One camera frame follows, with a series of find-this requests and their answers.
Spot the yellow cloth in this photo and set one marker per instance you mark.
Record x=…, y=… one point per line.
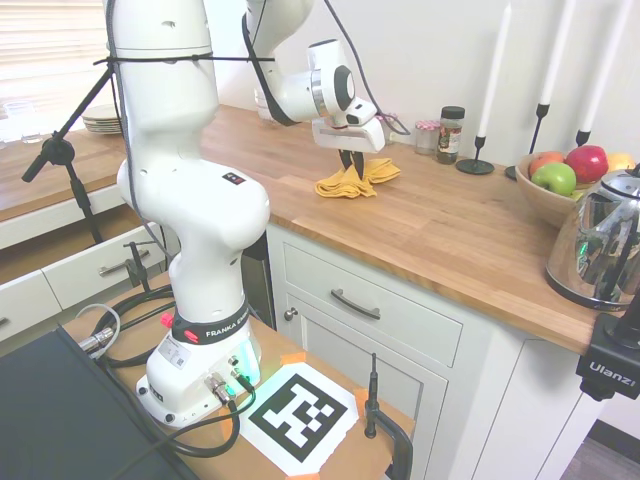
x=345, y=186

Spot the small black screw clamp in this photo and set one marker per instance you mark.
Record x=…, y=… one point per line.
x=136, y=265

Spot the black Ulanzi camera mount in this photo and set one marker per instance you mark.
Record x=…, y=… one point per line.
x=607, y=367

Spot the black candle holder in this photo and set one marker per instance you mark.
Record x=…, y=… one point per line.
x=542, y=112
x=583, y=137
x=475, y=165

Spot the black camera stand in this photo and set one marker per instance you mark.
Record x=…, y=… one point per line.
x=80, y=190

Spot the stack of white bowls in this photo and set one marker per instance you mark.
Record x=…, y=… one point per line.
x=261, y=107

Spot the orange tape piece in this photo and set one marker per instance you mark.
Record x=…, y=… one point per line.
x=360, y=397
x=231, y=425
x=294, y=358

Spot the brown wooden base board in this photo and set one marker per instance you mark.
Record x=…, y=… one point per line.
x=310, y=345

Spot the white low cabinet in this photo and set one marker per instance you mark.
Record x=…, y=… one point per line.
x=75, y=280

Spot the clear plastic container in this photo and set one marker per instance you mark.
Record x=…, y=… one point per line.
x=19, y=109

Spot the round metal cabinet knob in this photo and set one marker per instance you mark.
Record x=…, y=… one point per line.
x=291, y=314

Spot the white counter cabinet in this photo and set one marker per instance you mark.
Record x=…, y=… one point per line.
x=450, y=360

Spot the glass jar red checked lid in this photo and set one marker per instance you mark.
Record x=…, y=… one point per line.
x=392, y=131
x=425, y=139

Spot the white window blinds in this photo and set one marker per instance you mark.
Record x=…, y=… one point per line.
x=45, y=45

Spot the black flat case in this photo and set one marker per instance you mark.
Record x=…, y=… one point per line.
x=60, y=410

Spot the orange red apple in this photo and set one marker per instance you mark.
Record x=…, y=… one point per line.
x=546, y=160

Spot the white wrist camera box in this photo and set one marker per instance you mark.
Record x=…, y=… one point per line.
x=360, y=114

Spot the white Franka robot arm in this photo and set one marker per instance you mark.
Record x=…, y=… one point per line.
x=175, y=200

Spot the clear drinking glass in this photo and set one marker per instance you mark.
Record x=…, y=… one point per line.
x=31, y=137

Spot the stack of white plates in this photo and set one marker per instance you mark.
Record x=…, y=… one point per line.
x=100, y=122

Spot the tall white candle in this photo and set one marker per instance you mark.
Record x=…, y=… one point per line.
x=602, y=75
x=556, y=55
x=492, y=75

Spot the green apple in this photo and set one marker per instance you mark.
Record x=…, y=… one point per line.
x=552, y=179

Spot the wooden fruit bowl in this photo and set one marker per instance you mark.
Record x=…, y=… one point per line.
x=542, y=207

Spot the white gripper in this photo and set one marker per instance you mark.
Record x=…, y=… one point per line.
x=357, y=137

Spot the black white marker tag sheet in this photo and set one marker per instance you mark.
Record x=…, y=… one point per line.
x=300, y=415

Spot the shiny steel kettle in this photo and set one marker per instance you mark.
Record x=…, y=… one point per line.
x=600, y=240

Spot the large black screw clamp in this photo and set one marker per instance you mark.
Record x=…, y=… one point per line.
x=371, y=400

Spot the spice jar black lid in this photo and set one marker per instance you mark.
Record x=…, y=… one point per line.
x=450, y=137

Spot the yellow apple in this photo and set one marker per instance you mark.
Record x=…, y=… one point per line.
x=620, y=161

